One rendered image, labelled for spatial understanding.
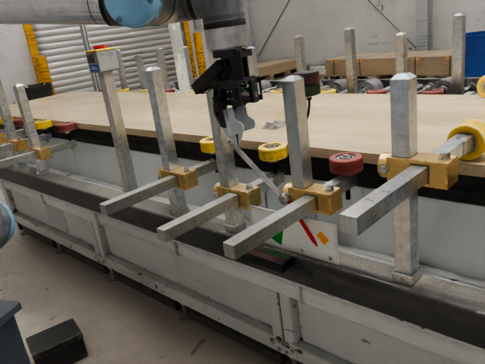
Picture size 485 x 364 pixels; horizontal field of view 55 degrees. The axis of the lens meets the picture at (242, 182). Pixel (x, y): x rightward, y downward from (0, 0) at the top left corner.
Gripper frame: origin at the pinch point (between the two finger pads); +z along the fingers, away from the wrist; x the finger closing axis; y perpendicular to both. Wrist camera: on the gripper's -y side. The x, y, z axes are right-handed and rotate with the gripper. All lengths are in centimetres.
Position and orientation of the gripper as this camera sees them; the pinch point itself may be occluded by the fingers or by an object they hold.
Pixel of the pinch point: (234, 139)
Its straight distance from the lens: 108.6
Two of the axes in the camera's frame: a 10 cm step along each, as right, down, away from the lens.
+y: 7.2, 1.3, -6.8
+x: 6.8, -3.2, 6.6
